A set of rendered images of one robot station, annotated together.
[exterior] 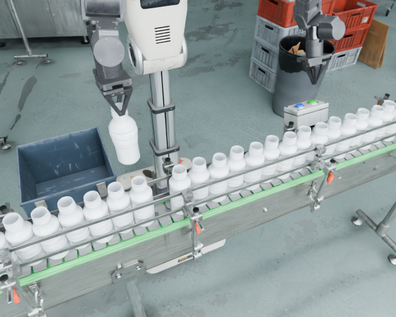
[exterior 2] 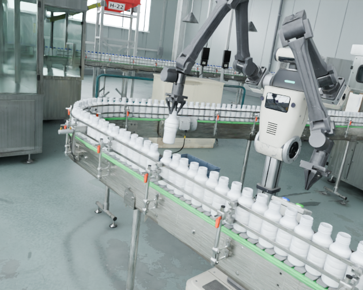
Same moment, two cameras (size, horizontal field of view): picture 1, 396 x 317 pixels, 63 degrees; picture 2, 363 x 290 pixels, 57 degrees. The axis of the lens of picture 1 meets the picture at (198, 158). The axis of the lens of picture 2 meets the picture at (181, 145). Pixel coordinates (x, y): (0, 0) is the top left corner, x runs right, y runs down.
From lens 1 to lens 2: 1.42 m
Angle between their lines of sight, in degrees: 66
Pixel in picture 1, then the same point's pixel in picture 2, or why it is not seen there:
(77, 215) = (132, 142)
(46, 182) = not seen: hidden behind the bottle
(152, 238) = (142, 181)
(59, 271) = (115, 163)
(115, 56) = (164, 77)
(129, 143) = (166, 129)
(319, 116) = not seen: hidden behind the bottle
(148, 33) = (264, 123)
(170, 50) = (273, 141)
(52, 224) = (126, 140)
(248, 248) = not seen: outside the picture
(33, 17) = not seen: outside the picture
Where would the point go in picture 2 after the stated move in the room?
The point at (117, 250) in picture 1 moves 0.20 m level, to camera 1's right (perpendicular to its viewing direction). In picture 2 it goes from (130, 173) to (136, 189)
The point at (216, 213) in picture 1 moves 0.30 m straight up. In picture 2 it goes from (166, 195) to (174, 131)
